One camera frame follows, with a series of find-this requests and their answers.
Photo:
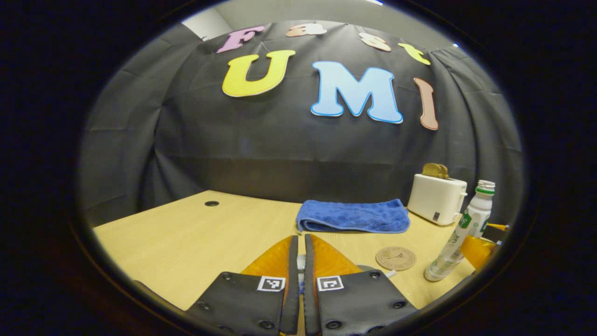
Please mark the blue folded towel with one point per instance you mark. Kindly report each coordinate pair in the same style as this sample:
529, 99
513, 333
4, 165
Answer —
354, 215

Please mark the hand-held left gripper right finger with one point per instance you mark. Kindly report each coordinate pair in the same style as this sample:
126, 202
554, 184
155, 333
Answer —
310, 289

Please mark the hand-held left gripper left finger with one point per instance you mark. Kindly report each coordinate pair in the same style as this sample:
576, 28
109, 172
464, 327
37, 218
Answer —
291, 289

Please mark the brown toast slice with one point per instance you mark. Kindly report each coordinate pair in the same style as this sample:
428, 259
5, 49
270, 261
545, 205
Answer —
431, 171
445, 171

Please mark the ceiling light panel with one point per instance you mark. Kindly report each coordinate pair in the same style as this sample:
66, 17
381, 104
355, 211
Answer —
374, 2

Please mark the white toaster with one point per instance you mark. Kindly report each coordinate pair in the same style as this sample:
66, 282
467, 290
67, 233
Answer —
436, 198

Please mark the white plastic water bottle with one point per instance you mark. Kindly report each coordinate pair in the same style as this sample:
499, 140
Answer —
471, 224

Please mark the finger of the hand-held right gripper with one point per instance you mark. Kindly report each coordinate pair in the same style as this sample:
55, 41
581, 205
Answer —
495, 233
478, 249

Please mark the round wooden coaster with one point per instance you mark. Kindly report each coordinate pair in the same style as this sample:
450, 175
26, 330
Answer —
395, 258

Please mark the white teacup lid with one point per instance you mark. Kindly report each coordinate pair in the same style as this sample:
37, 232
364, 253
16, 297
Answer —
301, 263

